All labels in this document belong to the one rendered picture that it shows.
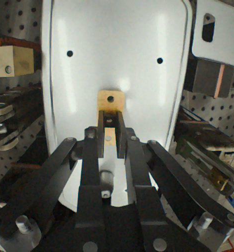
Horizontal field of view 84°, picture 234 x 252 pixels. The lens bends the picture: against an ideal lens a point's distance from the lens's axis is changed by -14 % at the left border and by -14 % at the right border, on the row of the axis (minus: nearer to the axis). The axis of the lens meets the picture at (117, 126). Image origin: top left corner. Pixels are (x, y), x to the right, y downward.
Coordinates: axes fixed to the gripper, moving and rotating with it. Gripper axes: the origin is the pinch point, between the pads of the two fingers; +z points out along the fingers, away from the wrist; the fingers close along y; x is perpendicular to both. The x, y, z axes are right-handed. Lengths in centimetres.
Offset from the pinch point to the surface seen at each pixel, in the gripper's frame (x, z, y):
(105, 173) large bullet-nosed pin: -11.0, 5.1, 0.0
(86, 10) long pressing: 15.0, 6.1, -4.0
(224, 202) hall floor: -169, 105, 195
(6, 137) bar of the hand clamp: -1.1, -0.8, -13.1
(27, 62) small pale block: 7.7, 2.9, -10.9
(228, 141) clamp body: -2.9, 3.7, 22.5
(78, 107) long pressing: 1.0, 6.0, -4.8
